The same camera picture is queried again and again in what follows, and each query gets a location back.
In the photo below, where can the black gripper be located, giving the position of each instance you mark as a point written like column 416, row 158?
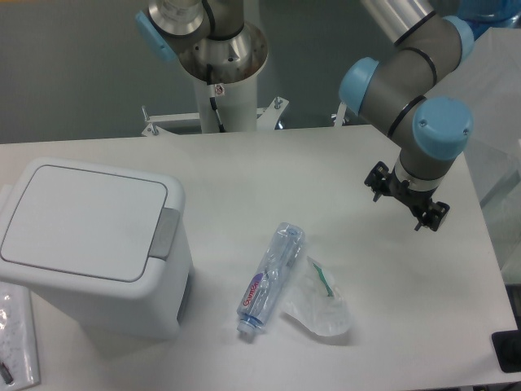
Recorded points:
column 416, row 194

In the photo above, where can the clear crushed water bottle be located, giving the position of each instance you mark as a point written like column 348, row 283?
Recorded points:
column 266, row 285

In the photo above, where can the black device at edge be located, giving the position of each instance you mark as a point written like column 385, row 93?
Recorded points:
column 507, row 348

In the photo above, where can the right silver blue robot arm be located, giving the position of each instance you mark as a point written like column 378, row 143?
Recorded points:
column 391, row 96

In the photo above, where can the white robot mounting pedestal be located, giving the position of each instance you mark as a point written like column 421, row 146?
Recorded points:
column 222, row 108

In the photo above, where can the crumpled clear plastic bag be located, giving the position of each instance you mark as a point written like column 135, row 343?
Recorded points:
column 315, row 301

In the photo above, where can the clear plastic tray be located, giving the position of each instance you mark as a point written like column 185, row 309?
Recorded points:
column 19, row 359

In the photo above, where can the white plastic trash can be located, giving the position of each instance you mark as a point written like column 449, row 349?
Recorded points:
column 105, row 245

